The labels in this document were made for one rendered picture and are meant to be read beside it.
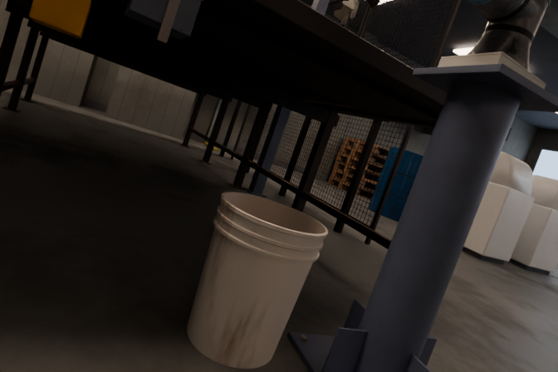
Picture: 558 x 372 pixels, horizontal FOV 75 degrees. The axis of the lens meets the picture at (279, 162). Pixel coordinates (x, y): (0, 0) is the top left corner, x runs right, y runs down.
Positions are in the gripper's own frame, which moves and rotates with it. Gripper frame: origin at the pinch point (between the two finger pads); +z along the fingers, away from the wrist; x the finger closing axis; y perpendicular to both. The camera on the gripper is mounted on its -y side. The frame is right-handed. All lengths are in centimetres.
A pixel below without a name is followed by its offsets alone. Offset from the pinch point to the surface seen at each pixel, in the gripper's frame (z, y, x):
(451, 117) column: 29, -24, 51
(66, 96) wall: 95, 271, -410
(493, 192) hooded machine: 29, -267, -239
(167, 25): 33, 48, 55
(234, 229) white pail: 72, 19, 55
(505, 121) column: 26, -35, 56
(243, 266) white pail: 79, 15, 57
